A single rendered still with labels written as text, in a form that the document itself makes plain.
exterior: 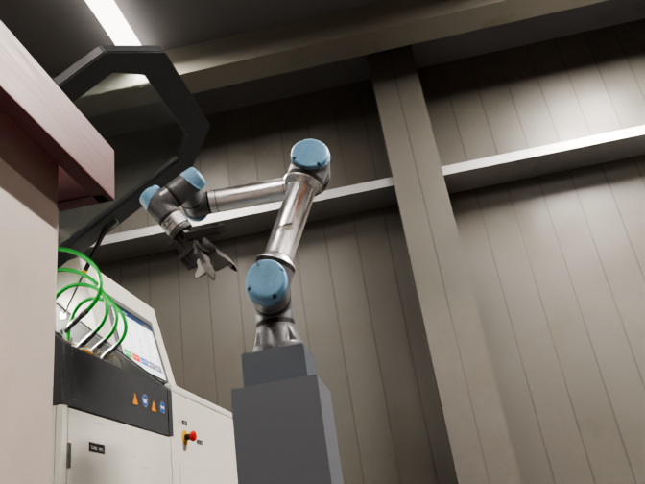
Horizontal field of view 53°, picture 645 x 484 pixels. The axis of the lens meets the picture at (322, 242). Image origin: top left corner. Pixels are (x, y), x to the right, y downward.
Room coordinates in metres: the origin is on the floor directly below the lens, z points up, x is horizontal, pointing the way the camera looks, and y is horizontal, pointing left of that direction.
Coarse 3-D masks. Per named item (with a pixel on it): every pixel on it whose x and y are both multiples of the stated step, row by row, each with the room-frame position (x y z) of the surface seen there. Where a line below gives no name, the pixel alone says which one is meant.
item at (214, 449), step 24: (72, 264) 2.33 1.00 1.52; (72, 288) 2.33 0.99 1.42; (120, 288) 2.66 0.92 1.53; (96, 312) 2.35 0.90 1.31; (144, 312) 2.88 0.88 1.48; (168, 360) 3.01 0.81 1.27; (192, 408) 2.48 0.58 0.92; (216, 432) 2.73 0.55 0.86; (192, 456) 2.45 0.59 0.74; (216, 456) 2.71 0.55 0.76; (192, 480) 2.43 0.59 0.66; (216, 480) 2.69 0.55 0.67
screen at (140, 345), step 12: (108, 312) 2.46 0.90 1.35; (132, 312) 2.72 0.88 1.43; (120, 324) 2.54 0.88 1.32; (132, 324) 2.68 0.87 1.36; (144, 324) 2.82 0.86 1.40; (120, 336) 2.50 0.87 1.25; (132, 336) 2.63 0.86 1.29; (144, 336) 2.77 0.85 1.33; (120, 348) 2.47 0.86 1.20; (132, 348) 2.60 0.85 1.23; (144, 348) 2.73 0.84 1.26; (156, 348) 2.89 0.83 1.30; (144, 360) 2.69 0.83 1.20; (156, 360) 2.84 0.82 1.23; (156, 372) 2.80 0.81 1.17
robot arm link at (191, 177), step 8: (192, 168) 1.69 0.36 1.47; (184, 176) 1.68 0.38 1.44; (192, 176) 1.69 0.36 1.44; (200, 176) 1.69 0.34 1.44; (168, 184) 1.69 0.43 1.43; (176, 184) 1.68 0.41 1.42; (184, 184) 1.69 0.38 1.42; (192, 184) 1.69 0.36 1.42; (200, 184) 1.71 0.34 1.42; (176, 192) 1.69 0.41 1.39; (184, 192) 1.70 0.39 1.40; (192, 192) 1.71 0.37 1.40; (200, 192) 1.76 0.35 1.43; (176, 200) 1.70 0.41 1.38; (184, 200) 1.72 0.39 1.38; (192, 200) 1.75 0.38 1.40; (200, 200) 1.78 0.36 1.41
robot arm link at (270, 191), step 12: (276, 180) 1.82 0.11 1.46; (204, 192) 1.82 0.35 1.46; (216, 192) 1.81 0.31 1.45; (228, 192) 1.81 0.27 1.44; (240, 192) 1.81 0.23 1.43; (252, 192) 1.82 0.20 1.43; (264, 192) 1.82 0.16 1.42; (276, 192) 1.83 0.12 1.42; (204, 204) 1.82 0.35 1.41; (216, 204) 1.82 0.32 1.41; (228, 204) 1.83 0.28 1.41; (240, 204) 1.84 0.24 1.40; (252, 204) 1.85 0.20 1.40; (264, 204) 1.86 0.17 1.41; (192, 216) 1.85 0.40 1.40; (204, 216) 1.88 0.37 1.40
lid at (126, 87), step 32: (96, 64) 1.58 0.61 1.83; (128, 64) 1.65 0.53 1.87; (160, 64) 1.72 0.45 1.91; (96, 96) 1.71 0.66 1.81; (128, 96) 1.78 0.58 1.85; (160, 96) 1.84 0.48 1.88; (192, 96) 1.93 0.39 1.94; (96, 128) 1.83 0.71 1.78; (128, 128) 1.91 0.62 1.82; (160, 128) 2.00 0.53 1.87; (192, 128) 2.08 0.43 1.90; (128, 160) 2.05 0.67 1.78; (160, 160) 2.16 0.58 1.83; (192, 160) 2.24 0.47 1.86; (128, 192) 2.21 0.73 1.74; (64, 224) 2.16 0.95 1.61; (96, 224) 2.25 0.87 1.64; (64, 256) 2.30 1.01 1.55
